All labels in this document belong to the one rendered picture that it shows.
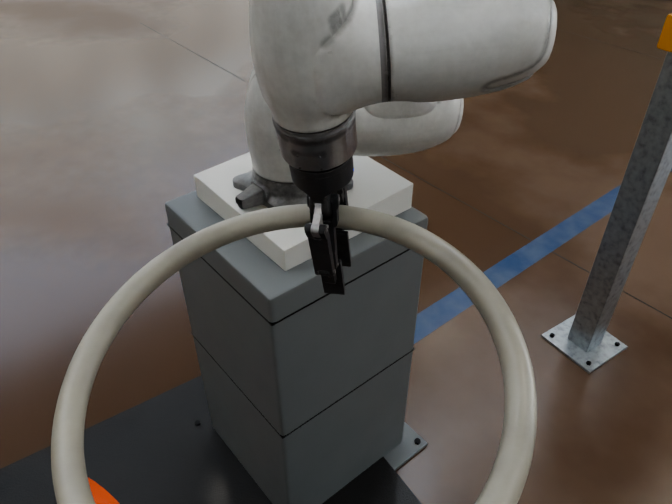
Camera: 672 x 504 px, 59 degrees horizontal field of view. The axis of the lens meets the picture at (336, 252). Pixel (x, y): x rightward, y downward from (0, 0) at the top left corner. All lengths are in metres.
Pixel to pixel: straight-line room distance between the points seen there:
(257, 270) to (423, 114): 0.41
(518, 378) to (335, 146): 0.30
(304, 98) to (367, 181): 0.65
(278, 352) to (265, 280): 0.15
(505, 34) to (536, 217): 2.20
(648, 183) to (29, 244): 2.28
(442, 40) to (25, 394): 1.81
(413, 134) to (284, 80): 0.53
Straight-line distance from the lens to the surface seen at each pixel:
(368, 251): 1.13
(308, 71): 0.57
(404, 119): 1.06
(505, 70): 0.59
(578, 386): 2.06
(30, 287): 2.52
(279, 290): 1.04
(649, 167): 1.77
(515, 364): 0.62
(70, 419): 0.67
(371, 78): 0.58
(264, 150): 1.09
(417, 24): 0.57
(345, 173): 0.68
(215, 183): 1.24
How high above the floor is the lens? 1.49
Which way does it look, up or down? 38 degrees down
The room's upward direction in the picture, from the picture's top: straight up
